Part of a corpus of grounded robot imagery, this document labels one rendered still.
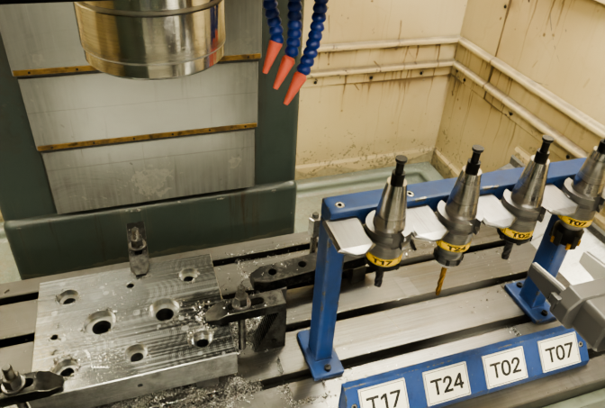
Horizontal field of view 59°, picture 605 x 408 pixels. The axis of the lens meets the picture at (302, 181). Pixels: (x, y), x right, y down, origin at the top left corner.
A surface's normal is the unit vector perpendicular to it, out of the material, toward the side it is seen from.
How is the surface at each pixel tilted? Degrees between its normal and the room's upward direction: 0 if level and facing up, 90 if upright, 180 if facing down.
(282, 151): 90
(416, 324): 0
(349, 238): 0
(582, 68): 90
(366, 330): 0
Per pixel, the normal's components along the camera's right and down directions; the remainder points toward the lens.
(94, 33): -0.50, 0.47
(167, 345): 0.05, -0.82
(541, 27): -0.94, 0.16
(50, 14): 0.32, 0.56
